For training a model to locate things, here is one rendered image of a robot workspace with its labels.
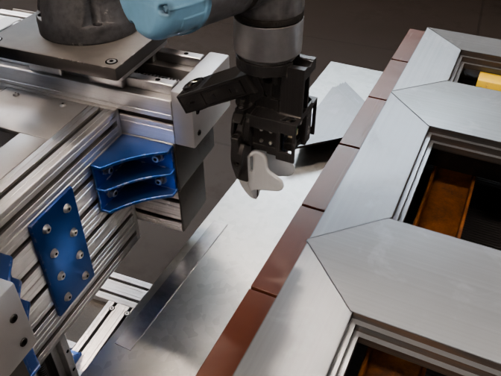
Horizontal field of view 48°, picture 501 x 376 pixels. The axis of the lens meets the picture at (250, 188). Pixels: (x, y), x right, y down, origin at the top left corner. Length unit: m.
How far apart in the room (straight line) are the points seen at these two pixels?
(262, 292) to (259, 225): 0.31
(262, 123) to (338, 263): 0.21
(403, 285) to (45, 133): 0.52
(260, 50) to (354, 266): 0.30
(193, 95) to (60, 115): 0.26
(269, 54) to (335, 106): 0.72
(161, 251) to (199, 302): 1.06
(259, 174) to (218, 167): 1.60
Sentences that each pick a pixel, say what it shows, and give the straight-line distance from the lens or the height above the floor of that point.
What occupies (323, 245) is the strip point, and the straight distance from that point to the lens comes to 0.75.
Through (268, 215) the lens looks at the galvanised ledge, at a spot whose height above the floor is 0.68.
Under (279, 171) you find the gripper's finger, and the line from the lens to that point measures 0.73.
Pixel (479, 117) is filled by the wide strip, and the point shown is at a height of 0.85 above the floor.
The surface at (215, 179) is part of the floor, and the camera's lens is 2.23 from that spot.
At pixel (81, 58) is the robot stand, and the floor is 1.04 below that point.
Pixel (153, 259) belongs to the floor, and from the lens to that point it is 1.93.
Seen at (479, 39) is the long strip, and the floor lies 0.85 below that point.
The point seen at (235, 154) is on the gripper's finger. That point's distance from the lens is 0.67.
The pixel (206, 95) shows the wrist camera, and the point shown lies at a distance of 0.67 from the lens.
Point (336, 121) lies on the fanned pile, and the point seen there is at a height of 0.72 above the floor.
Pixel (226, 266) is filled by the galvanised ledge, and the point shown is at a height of 0.68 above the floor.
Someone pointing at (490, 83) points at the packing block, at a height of 0.81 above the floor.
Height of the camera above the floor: 1.38
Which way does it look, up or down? 39 degrees down
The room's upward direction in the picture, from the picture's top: straight up
